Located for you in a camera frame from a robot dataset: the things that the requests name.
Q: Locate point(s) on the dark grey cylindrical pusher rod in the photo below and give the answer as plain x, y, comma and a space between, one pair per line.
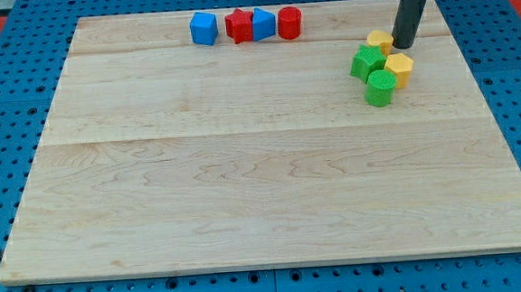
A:
406, 23

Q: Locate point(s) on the yellow hexagon block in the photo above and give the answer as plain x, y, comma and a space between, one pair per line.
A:
401, 66

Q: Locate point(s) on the yellow heart block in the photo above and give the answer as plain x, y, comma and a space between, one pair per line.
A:
381, 39

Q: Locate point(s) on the green star block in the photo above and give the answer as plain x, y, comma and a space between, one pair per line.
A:
367, 60

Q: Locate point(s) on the green cylinder block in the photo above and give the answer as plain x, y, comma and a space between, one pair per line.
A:
380, 88

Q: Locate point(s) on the red cylinder block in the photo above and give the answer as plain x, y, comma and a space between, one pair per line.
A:
289, 22

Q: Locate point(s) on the blue triangle block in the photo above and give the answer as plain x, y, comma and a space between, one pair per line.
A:
263, 24

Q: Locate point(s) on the red star block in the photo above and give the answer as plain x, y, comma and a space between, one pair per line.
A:
238, 25

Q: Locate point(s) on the blue cube block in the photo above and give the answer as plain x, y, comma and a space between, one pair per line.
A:
203, 28

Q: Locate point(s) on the light wooden board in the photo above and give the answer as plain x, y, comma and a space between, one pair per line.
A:
162, 158

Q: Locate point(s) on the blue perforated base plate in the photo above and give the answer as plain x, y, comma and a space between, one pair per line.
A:
33, 46

